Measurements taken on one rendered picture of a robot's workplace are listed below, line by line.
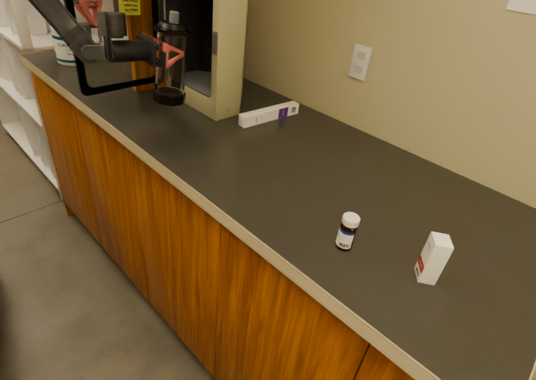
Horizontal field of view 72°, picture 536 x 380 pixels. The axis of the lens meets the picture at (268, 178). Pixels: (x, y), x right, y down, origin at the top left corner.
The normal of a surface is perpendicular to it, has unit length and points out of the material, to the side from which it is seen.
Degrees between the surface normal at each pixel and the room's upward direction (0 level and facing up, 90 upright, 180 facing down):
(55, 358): 0
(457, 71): 90
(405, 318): 0
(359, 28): 90
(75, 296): 0
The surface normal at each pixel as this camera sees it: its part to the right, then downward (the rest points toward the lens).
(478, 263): 0.11, -0.83
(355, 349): -0.69, 0.33
